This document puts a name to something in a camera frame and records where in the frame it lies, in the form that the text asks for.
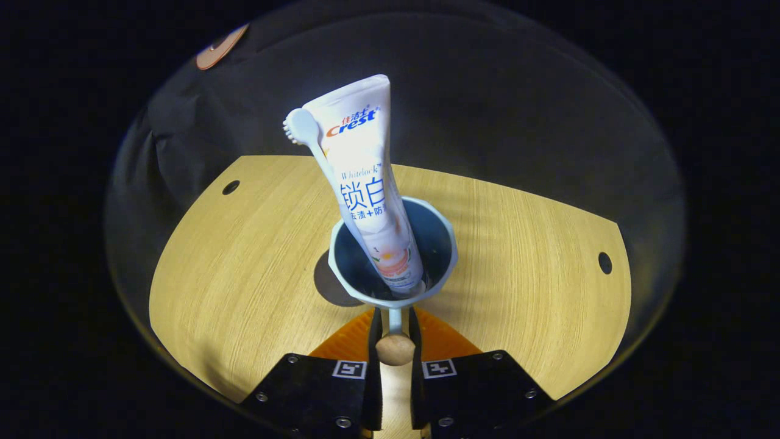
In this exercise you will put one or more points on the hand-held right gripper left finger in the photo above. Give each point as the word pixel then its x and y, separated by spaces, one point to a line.
pixel 375 390

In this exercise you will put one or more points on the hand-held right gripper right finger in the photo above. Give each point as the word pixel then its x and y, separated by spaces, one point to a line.
pixel 417 390

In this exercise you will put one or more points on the dark round coaster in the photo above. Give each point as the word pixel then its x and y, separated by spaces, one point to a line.
pixel 329 283

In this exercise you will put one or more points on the white toothpaste tube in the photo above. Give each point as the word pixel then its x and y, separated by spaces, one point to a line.
pixel 365 171

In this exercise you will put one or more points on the white toothbrush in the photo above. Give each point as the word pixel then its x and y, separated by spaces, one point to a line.
pixel 302 127

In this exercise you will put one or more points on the black backdrop cloth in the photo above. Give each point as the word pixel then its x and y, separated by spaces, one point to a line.
pixel 518 91

